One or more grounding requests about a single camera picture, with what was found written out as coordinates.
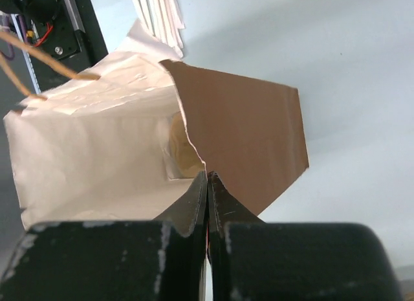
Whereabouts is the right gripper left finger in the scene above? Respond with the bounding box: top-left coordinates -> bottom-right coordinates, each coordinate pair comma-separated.
1,172 -> 207,300

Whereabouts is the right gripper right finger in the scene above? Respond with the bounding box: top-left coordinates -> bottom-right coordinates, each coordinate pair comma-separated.
207,172 -> 403,300

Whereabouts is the single brown cup carrier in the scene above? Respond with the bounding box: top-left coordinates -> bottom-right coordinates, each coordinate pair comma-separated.
169,113 -> 204,178

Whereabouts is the brown paper bag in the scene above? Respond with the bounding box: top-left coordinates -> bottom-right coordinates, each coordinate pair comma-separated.
4,21 -> 309,228

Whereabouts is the white wrapped straws bundle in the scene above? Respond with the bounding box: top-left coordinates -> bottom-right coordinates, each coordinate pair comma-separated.
132,0 -> 185,58

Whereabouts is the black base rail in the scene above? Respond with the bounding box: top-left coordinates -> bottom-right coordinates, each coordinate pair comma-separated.
0,0 -> 109,91

